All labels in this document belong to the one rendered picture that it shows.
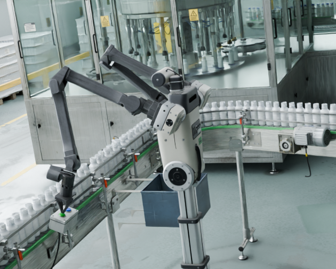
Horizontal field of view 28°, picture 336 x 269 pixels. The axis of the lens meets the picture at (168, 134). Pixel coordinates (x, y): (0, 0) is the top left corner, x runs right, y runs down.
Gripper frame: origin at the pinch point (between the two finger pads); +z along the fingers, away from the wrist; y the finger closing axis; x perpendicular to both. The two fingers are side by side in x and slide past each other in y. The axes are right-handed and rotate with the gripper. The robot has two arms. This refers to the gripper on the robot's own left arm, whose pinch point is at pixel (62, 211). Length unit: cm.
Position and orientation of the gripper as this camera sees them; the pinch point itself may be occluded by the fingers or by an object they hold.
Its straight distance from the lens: 321.9
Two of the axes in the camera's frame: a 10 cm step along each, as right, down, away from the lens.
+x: 9.2, 3.0, -2.4
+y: -3.3, 2.8, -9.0
